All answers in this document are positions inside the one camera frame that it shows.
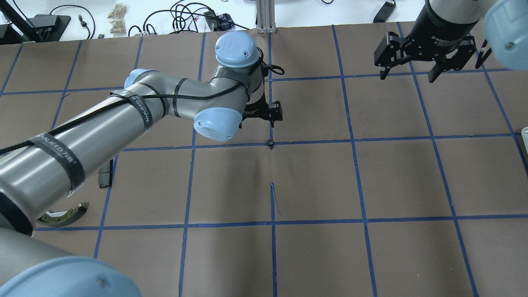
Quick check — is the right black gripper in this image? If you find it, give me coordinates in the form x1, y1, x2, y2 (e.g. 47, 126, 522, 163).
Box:
374, 9, 476, 83

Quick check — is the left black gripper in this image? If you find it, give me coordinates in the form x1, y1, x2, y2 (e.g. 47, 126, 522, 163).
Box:
243, 62, 283, 127

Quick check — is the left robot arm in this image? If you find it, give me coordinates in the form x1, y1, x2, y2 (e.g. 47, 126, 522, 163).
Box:
0, 31, 284, 297

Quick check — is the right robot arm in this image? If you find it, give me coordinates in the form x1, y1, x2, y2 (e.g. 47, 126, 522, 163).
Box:
374, 0, 528, 83

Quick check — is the black power adapter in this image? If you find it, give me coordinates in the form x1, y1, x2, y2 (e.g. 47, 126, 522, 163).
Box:
372, 0, 396, 23

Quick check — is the black brake pad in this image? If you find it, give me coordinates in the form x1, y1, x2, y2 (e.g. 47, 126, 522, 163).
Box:
98, 159, 114, 189

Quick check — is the bag of small parts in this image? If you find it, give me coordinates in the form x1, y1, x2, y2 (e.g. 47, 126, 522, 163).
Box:
107, 3, 127, 35

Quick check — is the olive brake shoe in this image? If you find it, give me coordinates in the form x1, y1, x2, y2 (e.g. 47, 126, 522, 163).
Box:
37, 202, 90, 228

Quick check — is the black monitor stand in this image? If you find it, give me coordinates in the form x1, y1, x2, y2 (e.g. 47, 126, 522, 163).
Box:
0, 0, 71, 45

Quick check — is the aluminium frame post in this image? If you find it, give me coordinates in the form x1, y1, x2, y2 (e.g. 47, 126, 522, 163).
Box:
255, 0, 277, 34

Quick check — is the black cable bundle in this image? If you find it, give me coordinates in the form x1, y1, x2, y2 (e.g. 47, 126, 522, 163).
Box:
128, 0, 250, 38

